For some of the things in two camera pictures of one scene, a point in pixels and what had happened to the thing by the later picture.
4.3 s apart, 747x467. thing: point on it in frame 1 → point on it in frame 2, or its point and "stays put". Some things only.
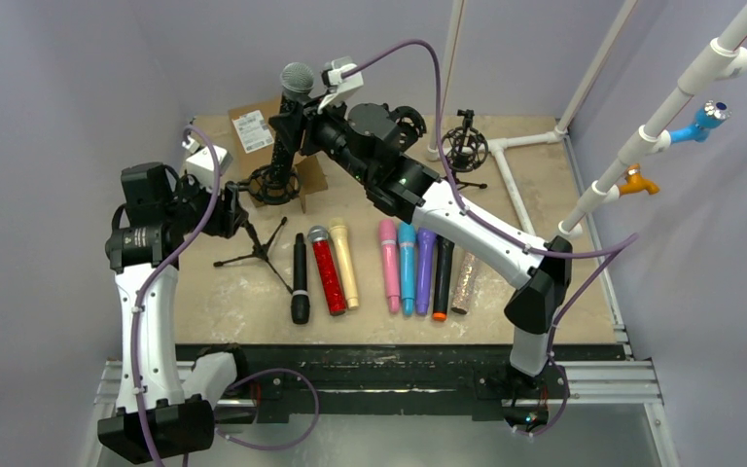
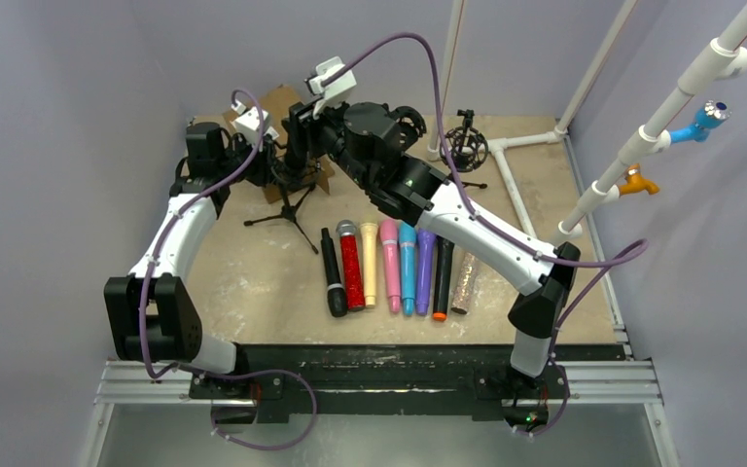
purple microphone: [425, 244] stays put
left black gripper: [230, 214] → [261, 163]
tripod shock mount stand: [466, 149] stays put
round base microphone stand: [409, 125] stays put
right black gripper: [298, 125] stays put
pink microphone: [388, 230] stays put
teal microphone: [409, 265] stays put
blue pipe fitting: [712, 114] stays put
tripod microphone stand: [261, 253] → [288, 212]
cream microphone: [338, 229] → [370, 232]
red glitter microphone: [319, 235] → [347, 231]
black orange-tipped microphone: [444, 267] stays put
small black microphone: [301, 307] → [336, 291]
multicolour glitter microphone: [462, 294] stays put
